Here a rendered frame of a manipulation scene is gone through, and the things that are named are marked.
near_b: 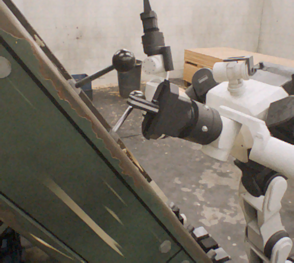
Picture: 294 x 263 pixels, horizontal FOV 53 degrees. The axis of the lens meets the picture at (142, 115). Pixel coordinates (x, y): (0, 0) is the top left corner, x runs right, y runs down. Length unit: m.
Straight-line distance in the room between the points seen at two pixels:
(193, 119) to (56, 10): 5.64
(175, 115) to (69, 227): 0.37
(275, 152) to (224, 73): 0.41
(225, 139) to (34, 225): 0.50
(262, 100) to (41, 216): 0.82
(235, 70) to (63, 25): 5.37
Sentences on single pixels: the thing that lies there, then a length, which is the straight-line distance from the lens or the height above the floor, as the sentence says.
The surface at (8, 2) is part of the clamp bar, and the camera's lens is 0.83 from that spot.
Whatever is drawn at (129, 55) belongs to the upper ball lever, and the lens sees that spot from 0.46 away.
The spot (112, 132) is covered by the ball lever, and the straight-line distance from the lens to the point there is 0.55.
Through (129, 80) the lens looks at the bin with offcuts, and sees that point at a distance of 5.44.
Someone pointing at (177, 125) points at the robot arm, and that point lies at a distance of 0.61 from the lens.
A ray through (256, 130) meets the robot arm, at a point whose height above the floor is 1.37.
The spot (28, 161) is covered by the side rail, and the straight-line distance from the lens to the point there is 0.25.
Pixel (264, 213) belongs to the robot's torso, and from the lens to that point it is 1.32.
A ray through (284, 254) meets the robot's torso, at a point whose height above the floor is 0.60.
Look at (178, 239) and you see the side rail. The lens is 0.35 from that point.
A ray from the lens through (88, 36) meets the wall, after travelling 6.27.
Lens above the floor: 1.62
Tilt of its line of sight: 20 degrees down
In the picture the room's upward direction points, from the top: straight up
